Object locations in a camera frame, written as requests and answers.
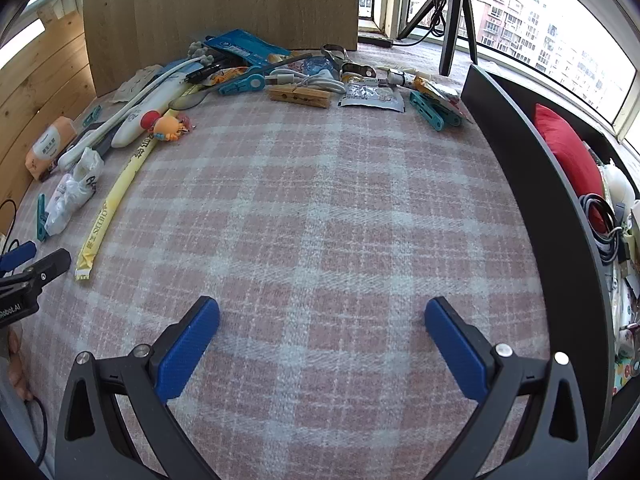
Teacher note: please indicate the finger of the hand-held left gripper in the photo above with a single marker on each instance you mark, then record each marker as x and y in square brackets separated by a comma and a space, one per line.
[20, 256]
[47, 266]

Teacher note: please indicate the teal clothespin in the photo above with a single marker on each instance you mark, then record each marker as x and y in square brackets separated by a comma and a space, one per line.
[450, 116]
[427, 112]
[41, 217]

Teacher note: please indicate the pink plaid blanket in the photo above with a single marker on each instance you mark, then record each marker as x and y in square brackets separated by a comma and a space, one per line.
[320, 210]

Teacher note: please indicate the pine plank panel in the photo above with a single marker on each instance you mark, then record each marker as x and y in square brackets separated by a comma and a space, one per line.
[45, 75]

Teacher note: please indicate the white flat packet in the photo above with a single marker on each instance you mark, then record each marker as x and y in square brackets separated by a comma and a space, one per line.
[137, 82]

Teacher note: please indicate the apartment buildings outside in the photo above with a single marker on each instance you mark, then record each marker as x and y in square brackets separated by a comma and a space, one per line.
[525, 15]

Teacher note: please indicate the black button remote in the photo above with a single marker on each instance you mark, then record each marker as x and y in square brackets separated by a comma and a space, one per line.
[375, 40]

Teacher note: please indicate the large blue packet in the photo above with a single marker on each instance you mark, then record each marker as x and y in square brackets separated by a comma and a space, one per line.
[240, 47]

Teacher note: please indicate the long yellow paper sleeve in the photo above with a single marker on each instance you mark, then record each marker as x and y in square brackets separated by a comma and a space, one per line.
[107, 210]

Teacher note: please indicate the small teal clip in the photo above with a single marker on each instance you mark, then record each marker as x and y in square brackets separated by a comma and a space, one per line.
[91, 116]

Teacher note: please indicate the silver sachet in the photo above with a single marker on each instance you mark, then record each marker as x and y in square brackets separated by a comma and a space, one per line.
[370, 96]

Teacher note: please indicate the wooden clothespin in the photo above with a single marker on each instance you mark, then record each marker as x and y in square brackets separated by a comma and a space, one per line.
[282, 94]
[315, 99]

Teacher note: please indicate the orange snack packet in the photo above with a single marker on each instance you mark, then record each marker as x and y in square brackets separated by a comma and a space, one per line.
[225, 76]

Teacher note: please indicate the teal round-headed clip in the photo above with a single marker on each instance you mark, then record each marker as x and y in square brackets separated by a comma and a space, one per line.
[247, 84]

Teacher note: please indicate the white plastic bag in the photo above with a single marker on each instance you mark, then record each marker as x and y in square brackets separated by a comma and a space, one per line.
[70, 195]

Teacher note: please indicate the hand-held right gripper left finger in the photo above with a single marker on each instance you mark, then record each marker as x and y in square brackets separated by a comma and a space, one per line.
[187, 350]

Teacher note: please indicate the metal spring clip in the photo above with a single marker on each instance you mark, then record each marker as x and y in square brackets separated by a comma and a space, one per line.
[345, 65]

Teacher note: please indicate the white pen-shaped device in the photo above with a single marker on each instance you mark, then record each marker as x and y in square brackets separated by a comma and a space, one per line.
[132, 125]

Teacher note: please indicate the person's left hand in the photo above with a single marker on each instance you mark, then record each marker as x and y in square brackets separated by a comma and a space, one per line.
[19, 370]

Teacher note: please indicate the grey metal file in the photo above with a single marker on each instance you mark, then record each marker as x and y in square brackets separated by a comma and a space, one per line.
[287, 61]

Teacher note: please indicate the white bendable stick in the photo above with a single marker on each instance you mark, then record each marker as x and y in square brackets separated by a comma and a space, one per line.
[129, 105]

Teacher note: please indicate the grey fuzzy item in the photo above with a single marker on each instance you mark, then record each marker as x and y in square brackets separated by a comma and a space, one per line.
[199, 52]

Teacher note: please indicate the black tripod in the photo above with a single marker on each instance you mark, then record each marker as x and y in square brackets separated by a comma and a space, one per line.
[452, 20]

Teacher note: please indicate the black flat case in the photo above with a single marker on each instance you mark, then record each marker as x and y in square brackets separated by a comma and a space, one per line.
[102, 146]

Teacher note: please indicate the light wooden board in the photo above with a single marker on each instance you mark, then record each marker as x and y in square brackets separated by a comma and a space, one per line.
[225, 0]

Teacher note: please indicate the red cushion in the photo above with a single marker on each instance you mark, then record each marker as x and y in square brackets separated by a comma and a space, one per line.
[565, 155]

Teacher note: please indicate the orange cartoon figure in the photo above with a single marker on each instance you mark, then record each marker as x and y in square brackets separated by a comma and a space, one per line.
[165, 127]

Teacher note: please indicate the black marker pen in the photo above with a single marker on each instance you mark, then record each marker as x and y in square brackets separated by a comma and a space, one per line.
[200, 76]

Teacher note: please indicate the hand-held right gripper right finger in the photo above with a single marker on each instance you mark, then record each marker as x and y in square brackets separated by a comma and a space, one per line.
[455, 350]

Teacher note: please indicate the orange white tissue pack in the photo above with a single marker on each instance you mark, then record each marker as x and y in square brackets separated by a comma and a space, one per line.
[47, 147]

